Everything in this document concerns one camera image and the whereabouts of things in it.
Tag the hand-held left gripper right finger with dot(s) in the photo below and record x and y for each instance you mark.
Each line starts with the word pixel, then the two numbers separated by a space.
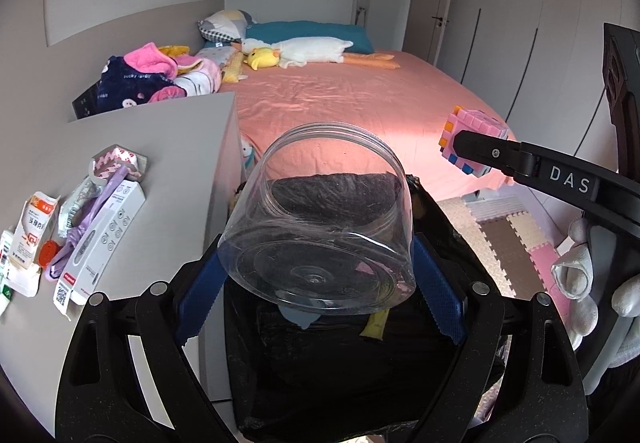
pixel 440 295

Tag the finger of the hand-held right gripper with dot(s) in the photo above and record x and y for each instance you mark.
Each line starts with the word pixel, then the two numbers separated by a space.
pixel 480 145

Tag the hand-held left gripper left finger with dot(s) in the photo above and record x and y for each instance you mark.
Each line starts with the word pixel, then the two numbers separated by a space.
pixel 202 295

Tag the pink toy block cube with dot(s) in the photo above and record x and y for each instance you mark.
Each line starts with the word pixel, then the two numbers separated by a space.
pixel 480 120

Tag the black trash bag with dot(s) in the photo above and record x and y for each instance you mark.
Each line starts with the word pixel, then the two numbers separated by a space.
pixel 310 373

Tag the clear plastic jar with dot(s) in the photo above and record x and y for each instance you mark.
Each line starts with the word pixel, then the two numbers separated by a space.
pixel 320 223

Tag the crinkled printed plastic wrapper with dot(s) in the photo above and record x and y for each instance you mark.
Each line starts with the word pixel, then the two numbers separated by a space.
pixel 75 210

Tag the person's right hand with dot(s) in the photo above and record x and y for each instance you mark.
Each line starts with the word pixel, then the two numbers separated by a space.
pixel 572 273

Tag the yellow wrapper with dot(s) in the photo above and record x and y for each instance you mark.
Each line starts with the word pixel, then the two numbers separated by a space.
pixel 375 325

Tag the foam puzzle floor mat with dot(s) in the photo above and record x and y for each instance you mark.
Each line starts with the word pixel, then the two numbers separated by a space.
pixel 510 243

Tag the light blue plastic piece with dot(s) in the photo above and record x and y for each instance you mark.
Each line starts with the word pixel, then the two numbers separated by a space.
pixel 297 317

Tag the long white carton box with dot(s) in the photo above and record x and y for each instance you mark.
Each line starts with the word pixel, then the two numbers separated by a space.
pixel 100 243

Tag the purple plastic bag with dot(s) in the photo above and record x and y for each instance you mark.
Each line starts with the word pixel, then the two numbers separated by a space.
pixel 82 228

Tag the bed with pink sheet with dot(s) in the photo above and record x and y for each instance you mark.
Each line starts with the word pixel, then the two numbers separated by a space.
pixel 350 98

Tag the small white plush toy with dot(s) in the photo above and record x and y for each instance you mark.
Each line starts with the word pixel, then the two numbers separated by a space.
pixel 247 155

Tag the pink patterned small box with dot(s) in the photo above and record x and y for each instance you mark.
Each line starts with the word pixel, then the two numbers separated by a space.
pixel 117 158

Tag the white orange paper packet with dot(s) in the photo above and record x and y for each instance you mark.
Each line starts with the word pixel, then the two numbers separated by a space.
pixel 35 228

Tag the torn white carton piece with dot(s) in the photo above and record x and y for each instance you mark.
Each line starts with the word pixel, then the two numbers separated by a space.
pixel 22 280

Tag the white goose plush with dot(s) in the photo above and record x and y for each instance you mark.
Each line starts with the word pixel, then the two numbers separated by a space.
pixel 310 50

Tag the white green packet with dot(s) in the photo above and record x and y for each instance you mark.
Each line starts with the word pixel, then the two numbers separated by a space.
pixel 5 268

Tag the teal pillow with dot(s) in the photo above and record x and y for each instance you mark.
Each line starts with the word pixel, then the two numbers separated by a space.
pixel 310 29

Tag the white striped garment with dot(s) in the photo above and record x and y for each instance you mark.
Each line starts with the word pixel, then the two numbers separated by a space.
pixel 200 80

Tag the navy fleece garment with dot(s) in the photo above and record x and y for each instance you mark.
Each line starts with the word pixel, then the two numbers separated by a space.
pixel 125 83

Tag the black flat device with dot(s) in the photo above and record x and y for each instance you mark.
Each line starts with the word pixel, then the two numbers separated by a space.
pixel 86 100

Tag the long yellow patterned plush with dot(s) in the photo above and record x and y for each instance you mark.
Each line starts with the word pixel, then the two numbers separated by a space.
pixel 234 68

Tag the yellow duck plush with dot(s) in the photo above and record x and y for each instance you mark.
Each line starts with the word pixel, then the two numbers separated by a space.
pixel 262 58

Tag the pink fleece garment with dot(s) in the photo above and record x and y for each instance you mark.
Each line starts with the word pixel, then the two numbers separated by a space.
pixel 147 58

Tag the yellow garment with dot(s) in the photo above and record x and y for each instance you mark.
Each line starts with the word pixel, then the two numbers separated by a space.
pixel 177 53

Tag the grey yellow patterned pillow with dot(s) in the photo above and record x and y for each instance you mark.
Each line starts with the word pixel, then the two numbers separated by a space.
pixel 225 25

